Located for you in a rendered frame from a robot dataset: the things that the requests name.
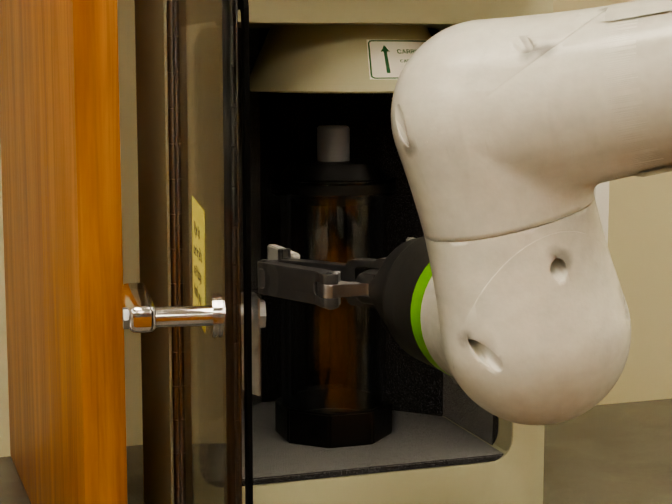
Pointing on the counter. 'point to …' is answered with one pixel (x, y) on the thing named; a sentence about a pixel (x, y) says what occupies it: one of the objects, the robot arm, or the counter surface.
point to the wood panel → (63, 248)
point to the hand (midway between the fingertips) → (348, 261)
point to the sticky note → (198, 254)
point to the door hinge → (173, 245)
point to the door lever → (185, 316)
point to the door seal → (246, 248)
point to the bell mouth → (335, 58)
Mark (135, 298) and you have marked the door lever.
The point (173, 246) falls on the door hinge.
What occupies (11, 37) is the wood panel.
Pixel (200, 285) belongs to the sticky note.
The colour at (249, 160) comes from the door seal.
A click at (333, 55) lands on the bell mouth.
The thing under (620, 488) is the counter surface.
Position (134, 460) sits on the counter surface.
